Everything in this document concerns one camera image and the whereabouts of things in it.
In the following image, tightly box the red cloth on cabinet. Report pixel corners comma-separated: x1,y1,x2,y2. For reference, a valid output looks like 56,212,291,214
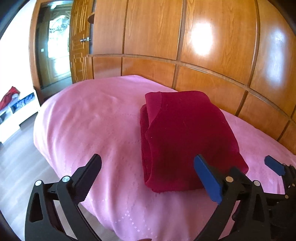
0,86,20,110

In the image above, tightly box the white low cabinet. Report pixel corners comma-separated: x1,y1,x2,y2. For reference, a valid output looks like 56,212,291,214
1,90,40,144

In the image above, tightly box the carved wooden door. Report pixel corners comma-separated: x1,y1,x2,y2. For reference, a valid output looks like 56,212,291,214
69,0,93,83

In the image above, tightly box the dark red knit garment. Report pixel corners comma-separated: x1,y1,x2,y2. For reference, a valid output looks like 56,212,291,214
140,91,249,193

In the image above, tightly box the pink bed cover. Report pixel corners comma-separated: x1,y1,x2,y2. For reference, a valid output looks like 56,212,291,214
33,74,296,241

